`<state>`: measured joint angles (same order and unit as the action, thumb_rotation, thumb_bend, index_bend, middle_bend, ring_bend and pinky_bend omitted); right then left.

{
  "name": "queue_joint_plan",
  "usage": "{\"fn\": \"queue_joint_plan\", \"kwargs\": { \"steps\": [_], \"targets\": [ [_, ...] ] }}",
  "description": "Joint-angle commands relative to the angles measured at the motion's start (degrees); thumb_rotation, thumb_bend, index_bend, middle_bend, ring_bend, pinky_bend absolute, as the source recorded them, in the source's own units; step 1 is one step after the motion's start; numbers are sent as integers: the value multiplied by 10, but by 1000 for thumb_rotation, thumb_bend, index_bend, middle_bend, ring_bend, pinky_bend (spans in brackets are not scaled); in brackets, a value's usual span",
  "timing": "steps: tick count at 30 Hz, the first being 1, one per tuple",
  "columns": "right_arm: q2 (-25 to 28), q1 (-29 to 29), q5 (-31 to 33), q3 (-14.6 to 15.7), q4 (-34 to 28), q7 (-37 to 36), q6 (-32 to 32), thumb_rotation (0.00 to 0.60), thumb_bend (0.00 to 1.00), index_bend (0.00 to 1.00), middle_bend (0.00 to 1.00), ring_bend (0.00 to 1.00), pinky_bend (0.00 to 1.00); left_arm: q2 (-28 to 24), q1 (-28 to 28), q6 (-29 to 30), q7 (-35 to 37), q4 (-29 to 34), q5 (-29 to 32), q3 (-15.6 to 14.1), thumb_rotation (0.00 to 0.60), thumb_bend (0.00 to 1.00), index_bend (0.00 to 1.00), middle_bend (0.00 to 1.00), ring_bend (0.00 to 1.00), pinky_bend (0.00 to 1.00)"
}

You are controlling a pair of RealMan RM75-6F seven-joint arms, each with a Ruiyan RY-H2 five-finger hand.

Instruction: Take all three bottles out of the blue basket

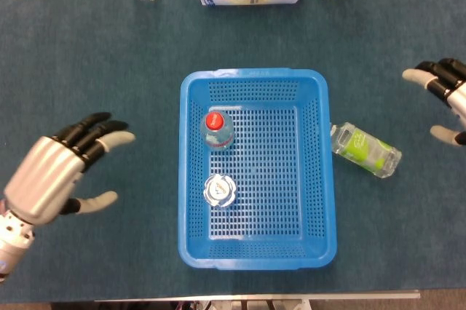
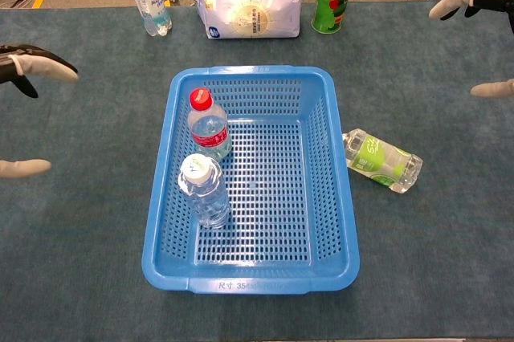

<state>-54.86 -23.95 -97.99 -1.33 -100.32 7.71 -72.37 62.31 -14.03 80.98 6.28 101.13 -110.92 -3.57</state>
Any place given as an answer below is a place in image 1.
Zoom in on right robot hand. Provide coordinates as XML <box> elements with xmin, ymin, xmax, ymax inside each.
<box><xmin>401</xmin><ymin>57</ymin><xmax>466</xmax><ymax>147</ymax></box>

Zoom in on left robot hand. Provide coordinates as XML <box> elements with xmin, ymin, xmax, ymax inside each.
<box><xmin>2</xmin><ymin>111</ymin><xmax>137</xmax><ymax>226</ymax></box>

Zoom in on green label square bottle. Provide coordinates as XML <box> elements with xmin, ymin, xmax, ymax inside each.
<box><xmin>329</xmin><ymin>122</ymin><xmax>403</xmax><ymax>179</ymax></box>

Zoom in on clear ribbed white cap bottle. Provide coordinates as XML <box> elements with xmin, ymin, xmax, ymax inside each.
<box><xmin>202</xmin><ymin>174</ymin><xmax>237</xmax><ymax>209</ymax></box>

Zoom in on red cap water bottle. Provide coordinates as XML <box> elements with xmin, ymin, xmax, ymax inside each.
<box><xmin>200</xmin><ymin>109</ymin><xmax>235</xmax><ymax>151</ymax></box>

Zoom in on blue perforated plastic basket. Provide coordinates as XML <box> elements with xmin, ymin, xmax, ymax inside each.
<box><xmin>178</xmin><ymin>67</ymin><xmax>339</xmax><ymax>271</ymax></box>

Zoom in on teal felt table mat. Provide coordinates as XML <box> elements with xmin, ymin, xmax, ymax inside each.
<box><xmin>0</xmin><ymin>0</ymin><xmax>466</xmax><ymax>303</ymax></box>

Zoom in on metal table edge strip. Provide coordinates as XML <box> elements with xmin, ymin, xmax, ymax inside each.
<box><xmin>95</xmin><ymin>290</ymin><xmax>422</xmax><ymax>302</ymax></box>

